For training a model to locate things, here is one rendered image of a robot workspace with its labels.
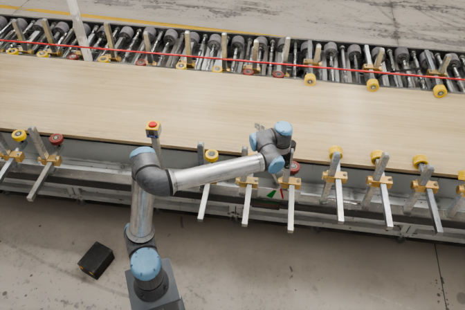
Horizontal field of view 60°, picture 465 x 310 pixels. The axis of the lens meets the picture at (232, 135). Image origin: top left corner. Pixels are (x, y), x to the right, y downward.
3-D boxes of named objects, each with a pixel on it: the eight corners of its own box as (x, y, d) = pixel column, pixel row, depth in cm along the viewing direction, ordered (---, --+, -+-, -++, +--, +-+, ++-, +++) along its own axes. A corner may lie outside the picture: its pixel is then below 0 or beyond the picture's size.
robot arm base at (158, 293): (172, 295, 219) (171, 286, 212) (137, 306, 214) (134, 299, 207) (165, 263, 231) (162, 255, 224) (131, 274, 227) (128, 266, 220)
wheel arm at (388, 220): (392, 230, 211) (394, 226, 208) (385, 229, 211) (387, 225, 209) (380, 158, 246) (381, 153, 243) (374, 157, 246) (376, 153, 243)
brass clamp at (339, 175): (345, 185, 232) (347, 179, 229) (322, 182, 233) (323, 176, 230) (344, 176, 237) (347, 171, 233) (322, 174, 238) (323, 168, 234)
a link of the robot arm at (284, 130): (270, 122, 200) (288, 117, 203) (268, 139, 209) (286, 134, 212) (278, 134, 194) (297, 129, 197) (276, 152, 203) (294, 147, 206)
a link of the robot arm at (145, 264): (138, 294, 209) (132, 279, 196) (131, 265, 220) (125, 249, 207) (167, 284, 213) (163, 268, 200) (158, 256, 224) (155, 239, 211)
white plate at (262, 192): (298, 202, 250) (300, 192, 243) (256, 197, 252) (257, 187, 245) (298, 201, 251) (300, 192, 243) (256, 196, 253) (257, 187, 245)
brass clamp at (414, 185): (436, 194, 228) (439, 189, 225) (411, 192, 229) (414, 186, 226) (433, 185, 233) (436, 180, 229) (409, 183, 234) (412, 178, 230)
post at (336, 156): (324, 207, 252) (340, 156, 218) (319, 206, 252) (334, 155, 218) (324, 202, 254) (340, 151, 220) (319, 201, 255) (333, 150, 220)
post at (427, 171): (406, 219, 250) (435, 168, 216) (400, 218, 250) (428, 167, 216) (405, 214, 252) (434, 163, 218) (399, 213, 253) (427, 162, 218)
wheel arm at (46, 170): (34, 202, 237) (31, 198, 234) (28, 201, 237) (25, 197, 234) (64, 147, 267) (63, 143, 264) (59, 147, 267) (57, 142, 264)
